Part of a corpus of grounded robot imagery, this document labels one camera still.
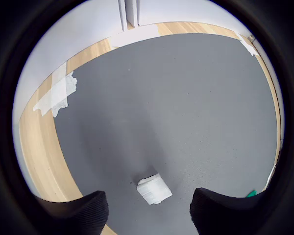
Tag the white partition panel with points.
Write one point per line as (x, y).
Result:
(181, 12)

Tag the small white plastic terminal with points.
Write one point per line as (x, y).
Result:
(153, 189)

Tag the dark grey mat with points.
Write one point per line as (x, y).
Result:
(174, 110)

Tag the white tape on mat edge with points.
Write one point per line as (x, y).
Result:
(132, 36)

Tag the round green lid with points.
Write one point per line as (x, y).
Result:
(252, 194)

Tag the white tape on mat corner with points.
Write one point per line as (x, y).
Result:
(60, 95)
(247, 45)

